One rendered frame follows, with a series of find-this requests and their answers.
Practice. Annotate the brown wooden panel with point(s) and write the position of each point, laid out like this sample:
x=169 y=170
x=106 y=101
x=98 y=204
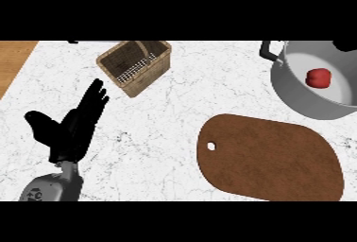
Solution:
x=11 y=63

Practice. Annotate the wicker basket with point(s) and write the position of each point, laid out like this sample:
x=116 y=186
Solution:
x=134 y=67

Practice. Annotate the grey metal pot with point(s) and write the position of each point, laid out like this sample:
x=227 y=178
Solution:
x=320 y=85

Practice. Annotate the brown wooden cutting board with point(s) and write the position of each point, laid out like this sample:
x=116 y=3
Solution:
x=268 y=157

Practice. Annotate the red bell pepper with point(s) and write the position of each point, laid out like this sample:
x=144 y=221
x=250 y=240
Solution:
x=318 y=78

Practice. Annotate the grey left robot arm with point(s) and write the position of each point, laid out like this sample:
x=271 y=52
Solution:
x=53 y=186

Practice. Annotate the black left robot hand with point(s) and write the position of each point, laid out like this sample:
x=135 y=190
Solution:
x=73 y=129

